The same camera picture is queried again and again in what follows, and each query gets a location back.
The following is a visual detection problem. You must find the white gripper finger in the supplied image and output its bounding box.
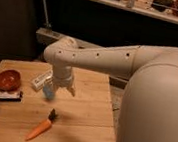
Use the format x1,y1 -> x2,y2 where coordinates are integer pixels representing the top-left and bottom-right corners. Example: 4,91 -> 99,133
67,86 -> 76,96
43,82 -> 55,100

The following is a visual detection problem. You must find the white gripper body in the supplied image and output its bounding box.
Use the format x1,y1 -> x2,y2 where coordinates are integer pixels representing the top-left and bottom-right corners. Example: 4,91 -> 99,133
52,67 -> 74,91

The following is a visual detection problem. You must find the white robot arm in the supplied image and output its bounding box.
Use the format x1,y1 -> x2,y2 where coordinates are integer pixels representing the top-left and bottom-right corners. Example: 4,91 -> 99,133
44,37 -> 178,142

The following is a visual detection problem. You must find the red ceramic bowl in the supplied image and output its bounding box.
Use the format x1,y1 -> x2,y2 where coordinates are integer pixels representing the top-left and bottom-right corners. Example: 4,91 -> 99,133
0,69 -> 21,91

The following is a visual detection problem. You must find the black and white box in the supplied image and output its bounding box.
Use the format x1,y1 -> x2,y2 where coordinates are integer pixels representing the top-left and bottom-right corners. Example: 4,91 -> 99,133
0,91 -> 22,101

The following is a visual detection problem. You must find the orange toy carrot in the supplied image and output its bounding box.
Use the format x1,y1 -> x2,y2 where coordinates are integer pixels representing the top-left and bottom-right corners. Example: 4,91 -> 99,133
25,109 -> 57,141

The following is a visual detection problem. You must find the metal pole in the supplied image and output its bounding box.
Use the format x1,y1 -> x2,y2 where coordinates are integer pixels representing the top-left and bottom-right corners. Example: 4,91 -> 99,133
42,0 -> 52,30

